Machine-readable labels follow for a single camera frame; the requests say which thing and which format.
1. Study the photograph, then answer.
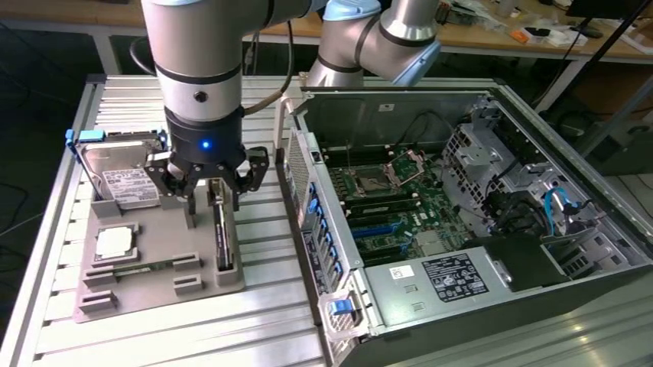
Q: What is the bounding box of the silver CPU chip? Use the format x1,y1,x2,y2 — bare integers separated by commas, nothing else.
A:
95,226,141,261

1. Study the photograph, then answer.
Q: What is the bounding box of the black box on floor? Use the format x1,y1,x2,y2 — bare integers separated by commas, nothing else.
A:
585,121,653,177

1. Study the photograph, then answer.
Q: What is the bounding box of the blue data wire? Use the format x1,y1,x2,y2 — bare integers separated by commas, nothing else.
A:
543,188,584,239

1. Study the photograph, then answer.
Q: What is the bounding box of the blue disk caddy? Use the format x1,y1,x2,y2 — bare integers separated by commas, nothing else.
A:
64,128,171,203

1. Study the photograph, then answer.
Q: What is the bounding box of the wooden desk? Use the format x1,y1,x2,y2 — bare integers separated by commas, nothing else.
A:
0,0,653,64

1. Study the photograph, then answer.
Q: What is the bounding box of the grey power supply unit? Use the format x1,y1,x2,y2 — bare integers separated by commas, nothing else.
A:
364,246,513,326

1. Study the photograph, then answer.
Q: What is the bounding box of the grey parts rack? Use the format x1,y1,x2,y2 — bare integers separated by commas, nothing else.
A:
74,178,247,324

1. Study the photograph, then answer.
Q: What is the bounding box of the black open PC case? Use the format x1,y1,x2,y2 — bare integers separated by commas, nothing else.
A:
274,85,653,367

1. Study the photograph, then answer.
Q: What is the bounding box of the robot tool cable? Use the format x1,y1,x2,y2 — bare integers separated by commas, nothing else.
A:
241,18,298,116

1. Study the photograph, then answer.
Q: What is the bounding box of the silver disk bay cage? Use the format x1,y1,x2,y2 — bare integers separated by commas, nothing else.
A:
440,121,517,208

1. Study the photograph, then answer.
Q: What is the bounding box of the blue expansion slot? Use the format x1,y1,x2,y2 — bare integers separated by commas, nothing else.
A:
353,224,410,241

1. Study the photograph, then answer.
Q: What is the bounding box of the green RAM stick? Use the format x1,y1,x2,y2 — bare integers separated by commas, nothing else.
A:
109,261,178,275

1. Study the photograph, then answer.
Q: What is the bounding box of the black stand pole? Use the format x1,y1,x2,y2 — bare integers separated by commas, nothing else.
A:
530,0,640,112

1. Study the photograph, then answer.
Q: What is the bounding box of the blue case latch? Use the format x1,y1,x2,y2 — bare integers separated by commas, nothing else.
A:
326,299,354,317

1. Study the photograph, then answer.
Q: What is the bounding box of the green motherboard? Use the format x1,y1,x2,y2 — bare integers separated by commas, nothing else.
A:
326,148,477,269

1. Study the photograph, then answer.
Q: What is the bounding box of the blue slot retainer strip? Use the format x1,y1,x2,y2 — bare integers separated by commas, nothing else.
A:
307,182,344,284

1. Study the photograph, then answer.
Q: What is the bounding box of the black internal wire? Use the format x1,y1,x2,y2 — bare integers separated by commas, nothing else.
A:
396,112,446,151

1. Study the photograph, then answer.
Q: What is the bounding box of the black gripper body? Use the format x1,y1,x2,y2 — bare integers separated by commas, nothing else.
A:
163,106,249,181

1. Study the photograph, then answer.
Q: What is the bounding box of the metal socket cover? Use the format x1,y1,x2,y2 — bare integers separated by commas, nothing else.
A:
386,150,430,184

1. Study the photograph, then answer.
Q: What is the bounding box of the silver hard disk drive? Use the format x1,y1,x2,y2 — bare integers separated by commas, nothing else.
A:
78,139,173,211

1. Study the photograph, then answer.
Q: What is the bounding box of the black air shroud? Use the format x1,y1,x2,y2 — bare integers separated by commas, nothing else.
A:
478,232,573,294

